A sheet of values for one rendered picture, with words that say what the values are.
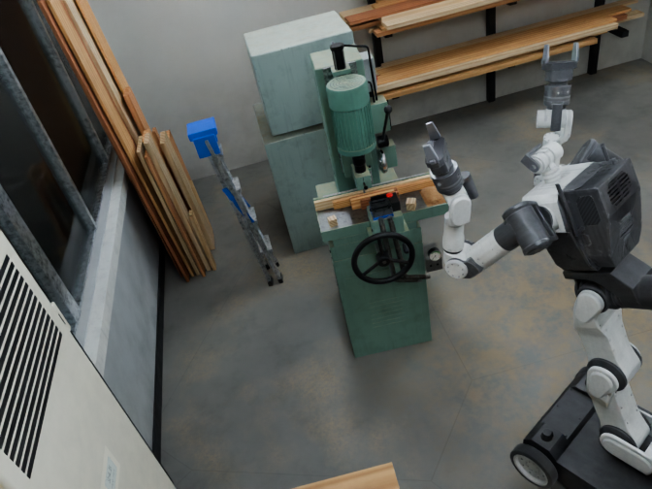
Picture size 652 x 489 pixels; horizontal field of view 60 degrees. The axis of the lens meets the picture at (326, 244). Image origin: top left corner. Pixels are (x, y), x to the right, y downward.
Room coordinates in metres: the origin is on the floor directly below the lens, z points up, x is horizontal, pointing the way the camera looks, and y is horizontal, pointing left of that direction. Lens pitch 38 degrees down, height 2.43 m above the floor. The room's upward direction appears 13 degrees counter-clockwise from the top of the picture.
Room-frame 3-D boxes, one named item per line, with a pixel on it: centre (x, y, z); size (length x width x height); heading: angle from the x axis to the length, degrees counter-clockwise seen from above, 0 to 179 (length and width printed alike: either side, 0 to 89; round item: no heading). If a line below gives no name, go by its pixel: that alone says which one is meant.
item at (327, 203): (2.26, -0.29, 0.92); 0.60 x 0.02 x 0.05; 90
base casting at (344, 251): (2.37, -0.24, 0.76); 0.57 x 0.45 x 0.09; 0
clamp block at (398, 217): (2.05, -0.29, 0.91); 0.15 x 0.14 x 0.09; 90
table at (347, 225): (2.13, -0.29, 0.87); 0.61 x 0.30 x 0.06; 90
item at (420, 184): (2.24, -0.37, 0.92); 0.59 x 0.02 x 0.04; 90
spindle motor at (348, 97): (2.24, -0.23, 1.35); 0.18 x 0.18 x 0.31
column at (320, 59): (2.53, -0.23, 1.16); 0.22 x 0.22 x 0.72; 0
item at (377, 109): (2.46, -0.39, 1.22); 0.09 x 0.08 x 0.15; 0
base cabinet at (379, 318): (2.36, -0.23, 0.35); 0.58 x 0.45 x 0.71; 0
